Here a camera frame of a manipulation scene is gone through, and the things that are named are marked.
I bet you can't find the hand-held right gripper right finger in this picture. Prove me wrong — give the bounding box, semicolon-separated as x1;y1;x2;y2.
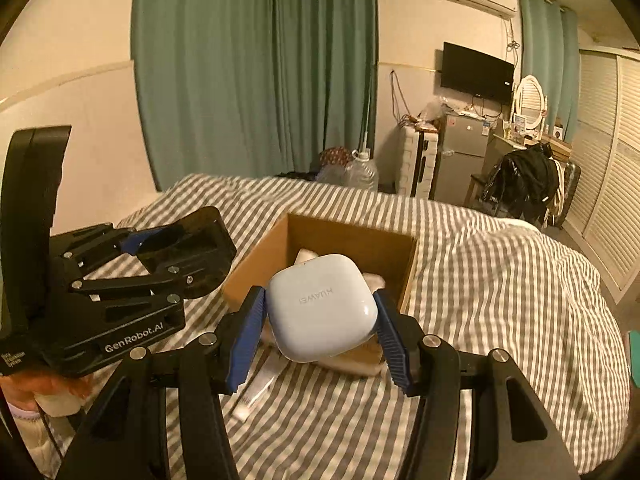
372;288;586;480

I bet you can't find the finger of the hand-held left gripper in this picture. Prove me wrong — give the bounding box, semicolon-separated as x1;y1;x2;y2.
70;206;238;311
50;222;168;281

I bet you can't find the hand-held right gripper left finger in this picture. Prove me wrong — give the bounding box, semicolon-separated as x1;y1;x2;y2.
55;286;266;480

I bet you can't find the brown cardboard box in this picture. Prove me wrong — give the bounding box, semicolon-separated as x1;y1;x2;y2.
221;212;419;376

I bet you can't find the person's left forearm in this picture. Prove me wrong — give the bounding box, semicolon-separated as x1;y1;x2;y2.
7;406;61;480

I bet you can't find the person's left hand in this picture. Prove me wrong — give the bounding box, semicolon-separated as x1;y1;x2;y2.
0;372;93;418

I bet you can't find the grey checked blanket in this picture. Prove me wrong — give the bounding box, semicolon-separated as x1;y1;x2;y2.
115;172;631;480

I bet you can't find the dark floral bag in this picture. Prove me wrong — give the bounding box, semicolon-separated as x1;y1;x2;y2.
320;146;353;181

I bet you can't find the clear water bottle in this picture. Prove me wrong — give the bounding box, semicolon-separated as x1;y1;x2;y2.
345;149;379;192

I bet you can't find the dark chair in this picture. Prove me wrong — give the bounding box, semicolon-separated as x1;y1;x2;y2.
465;172;501;217

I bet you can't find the white ribbed suitcase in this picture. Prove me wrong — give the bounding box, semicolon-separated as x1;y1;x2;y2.
395;125;441;198

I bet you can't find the wide green curtain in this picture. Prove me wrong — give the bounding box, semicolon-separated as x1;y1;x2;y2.
131;0;378;193

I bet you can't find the silver small fridge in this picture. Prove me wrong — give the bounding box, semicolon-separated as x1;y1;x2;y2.
434;112;491;206

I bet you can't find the black jacket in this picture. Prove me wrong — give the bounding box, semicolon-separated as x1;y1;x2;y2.
492;144;563;226

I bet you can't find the beige dressing table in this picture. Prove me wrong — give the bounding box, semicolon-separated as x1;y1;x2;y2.
487;127;573;161

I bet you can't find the clear plastic bag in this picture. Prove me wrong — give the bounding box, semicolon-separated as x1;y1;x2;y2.
420;95;451;123

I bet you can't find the teal plastic object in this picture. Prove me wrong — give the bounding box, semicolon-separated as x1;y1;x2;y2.
627;330;640;388

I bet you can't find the white oval mirror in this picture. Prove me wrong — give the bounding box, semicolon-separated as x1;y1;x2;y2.
512;75;548;133

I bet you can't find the white louvred wardrobe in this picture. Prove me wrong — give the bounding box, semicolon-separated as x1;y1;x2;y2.
560;46;640;303

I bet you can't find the narrow green curtain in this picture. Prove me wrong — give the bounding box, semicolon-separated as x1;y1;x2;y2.
517;0;581;133

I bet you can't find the black wall cable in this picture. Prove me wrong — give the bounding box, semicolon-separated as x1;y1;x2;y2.
389;70;408;121

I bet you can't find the black wall television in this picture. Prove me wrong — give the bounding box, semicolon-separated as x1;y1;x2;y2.
440;42;516;102

